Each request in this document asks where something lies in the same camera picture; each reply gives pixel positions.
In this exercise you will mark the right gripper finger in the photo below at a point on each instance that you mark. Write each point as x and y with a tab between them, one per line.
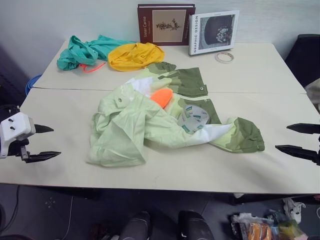
297	152
303	128

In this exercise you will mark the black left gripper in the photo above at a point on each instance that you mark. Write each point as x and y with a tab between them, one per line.
18	148

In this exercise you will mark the white plastic bag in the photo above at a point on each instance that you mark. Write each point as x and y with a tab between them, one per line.
293	207

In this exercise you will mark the blue round bucket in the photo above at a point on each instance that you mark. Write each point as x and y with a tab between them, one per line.
31	83

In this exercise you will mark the black chair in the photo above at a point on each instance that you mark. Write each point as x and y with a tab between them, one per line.
303	57

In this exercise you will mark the yellow green packet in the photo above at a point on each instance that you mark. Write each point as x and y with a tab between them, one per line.
288	230

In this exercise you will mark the light green zip jacket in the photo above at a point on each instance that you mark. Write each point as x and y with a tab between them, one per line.
130	130

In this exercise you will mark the orange snack packet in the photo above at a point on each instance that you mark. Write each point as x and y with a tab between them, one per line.
256	231

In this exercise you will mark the teal green garment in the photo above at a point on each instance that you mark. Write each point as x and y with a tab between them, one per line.
75	53

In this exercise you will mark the clear tape roll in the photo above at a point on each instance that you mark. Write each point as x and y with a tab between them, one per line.
224	57

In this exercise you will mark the yellow garment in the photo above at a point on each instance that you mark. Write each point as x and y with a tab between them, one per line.
132	58

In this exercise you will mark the dark rounded shape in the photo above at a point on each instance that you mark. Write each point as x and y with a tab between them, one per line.
136	226
195	226

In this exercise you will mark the white Graphic Design book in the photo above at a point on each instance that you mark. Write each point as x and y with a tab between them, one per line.
215	32

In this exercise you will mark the maroon Sister Carrie book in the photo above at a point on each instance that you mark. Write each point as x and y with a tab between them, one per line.
165	25

